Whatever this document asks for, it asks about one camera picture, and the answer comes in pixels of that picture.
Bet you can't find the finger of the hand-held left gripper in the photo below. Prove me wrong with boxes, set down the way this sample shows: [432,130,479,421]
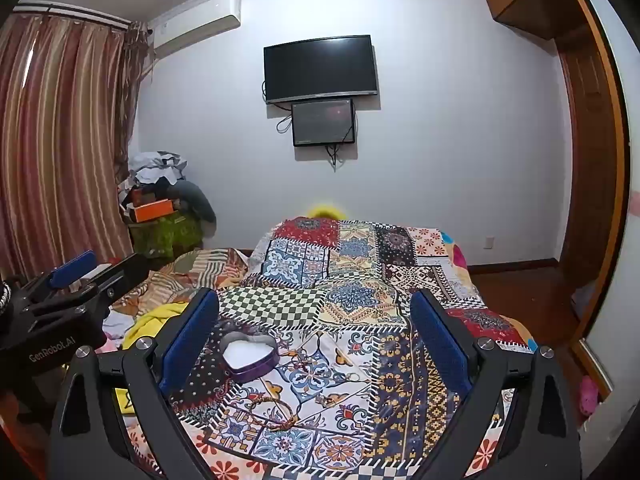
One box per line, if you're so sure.
[20,250,99,303]
[94,252,157,309]

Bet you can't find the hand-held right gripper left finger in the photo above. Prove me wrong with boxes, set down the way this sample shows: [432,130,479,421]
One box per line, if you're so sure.
[47,287,221,480]

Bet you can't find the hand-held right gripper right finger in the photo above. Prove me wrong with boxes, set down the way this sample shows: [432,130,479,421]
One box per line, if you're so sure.
[409,288,583,480]

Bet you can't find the purple heart-shaped tin box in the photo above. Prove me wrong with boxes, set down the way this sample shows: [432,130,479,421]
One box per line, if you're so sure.
[221,331,281,383]

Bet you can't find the gold bangle bracelet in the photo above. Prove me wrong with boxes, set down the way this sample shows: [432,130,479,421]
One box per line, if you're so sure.
[235,394,297,432]

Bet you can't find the yellow cloth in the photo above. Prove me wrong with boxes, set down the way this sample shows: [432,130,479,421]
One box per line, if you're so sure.
[121,301,192,352]

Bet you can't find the green patterned cloth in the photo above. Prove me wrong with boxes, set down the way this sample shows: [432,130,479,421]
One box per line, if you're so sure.
[128,210,204,257]

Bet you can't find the white pink cloth pile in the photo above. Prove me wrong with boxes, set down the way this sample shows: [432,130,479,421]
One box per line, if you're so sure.
[101,310,132,353]

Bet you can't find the orange box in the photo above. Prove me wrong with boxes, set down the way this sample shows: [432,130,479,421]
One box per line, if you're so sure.
[131,199,175,223]

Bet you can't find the striped orange patchwork blanket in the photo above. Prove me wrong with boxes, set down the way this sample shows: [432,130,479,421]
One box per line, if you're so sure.
[114,247,249,317]

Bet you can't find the grey pillow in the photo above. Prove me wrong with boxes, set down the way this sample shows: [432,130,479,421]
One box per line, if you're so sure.
[175,180,217,237]

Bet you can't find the colourful patchwork blanket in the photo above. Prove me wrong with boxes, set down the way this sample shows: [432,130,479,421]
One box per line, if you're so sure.
[102,216,540,480]

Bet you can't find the striped red brown curtain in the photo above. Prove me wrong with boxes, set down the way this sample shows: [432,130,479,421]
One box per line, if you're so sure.
[0,10,147,283]

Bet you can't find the pink slipper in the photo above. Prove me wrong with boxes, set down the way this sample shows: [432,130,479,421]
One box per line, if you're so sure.
[577,376,600,417]

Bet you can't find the yellow plush toy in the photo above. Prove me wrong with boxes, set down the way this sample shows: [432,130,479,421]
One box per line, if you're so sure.
[307,203,347,221]

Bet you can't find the wooden wardrobe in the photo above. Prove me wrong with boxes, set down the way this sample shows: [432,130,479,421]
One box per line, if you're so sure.
[555,0,632,403]

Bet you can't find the white air conditioner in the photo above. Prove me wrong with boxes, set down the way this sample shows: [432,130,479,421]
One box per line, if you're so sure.
[147,0,242,59]

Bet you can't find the small black wall monitor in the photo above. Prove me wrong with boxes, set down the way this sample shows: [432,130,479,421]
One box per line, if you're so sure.
[291,98,357,148]

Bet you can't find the black wall television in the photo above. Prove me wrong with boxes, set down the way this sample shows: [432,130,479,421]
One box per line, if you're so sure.
[263,35,379,105]

